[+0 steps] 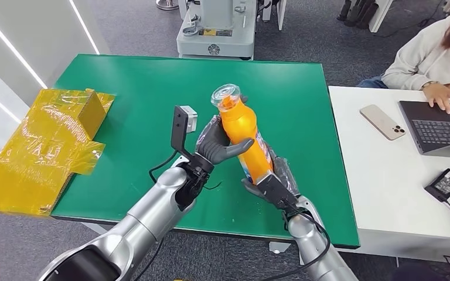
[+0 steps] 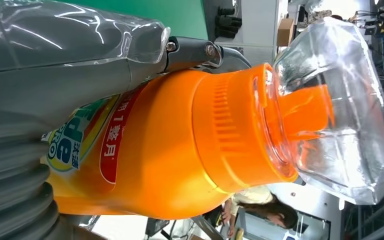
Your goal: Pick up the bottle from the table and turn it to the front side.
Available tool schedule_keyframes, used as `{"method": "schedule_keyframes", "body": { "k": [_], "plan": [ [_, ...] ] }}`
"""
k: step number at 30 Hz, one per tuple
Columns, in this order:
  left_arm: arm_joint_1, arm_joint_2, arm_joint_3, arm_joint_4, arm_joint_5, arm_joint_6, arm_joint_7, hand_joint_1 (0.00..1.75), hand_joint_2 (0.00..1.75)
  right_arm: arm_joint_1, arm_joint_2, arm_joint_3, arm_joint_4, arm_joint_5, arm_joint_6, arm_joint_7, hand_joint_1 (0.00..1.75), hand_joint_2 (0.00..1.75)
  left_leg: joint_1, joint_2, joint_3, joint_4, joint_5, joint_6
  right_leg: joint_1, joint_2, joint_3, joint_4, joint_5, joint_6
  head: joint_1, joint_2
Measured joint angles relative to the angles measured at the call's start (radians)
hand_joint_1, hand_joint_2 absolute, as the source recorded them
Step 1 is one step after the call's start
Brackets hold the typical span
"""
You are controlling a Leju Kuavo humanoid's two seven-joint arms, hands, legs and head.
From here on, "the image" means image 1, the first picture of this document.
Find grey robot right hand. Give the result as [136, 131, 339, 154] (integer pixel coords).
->
[241, 145, 302, 201]

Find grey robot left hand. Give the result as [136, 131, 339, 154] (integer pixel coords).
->
[195, 114, 255, 166]

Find orange plastic bottle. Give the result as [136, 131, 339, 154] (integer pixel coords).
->
[210, 83, 275, 186]

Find small white table foot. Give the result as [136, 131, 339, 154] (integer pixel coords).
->
[268, 241, 292, 255]

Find beige smartphone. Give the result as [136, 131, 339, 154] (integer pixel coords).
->
[359, 104, 407, 142]

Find white partition panel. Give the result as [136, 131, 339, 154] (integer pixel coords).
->
[261, 0, 288, 32]

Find white slanted table leg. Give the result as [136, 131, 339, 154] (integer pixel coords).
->
[80, 222, 110, 236]

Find chrome stand base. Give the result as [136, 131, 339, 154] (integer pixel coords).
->
[155, 0, 179, 12]

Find dark grey laptop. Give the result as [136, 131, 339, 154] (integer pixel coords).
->
[398, 100, 450, 159]

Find black power adapter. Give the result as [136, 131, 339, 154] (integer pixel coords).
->
[424, 167, 450, 203]

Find person's hand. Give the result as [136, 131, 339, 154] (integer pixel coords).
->
[421, 82, 450, 115]

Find yellow taped cardboard box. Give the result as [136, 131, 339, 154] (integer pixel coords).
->
[0, 88, 116, 218]

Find black boots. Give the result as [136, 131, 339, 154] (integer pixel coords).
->
[336, 0, 379, 30]

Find person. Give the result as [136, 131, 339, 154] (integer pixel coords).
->
[356, 3, 450, 115]

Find white desk side panel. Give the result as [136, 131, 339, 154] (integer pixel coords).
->
[368, 0, 394, 34]

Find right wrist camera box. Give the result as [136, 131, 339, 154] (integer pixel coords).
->
[256, 173, 300, 213]

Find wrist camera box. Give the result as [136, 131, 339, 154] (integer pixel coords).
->
[256, 173, 300, 213]
[170, 105, 199, 160]

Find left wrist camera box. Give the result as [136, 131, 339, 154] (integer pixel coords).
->
[170, 105, 199, 160]

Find black floor cable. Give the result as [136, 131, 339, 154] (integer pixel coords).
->
[376, 0, 444, 39]

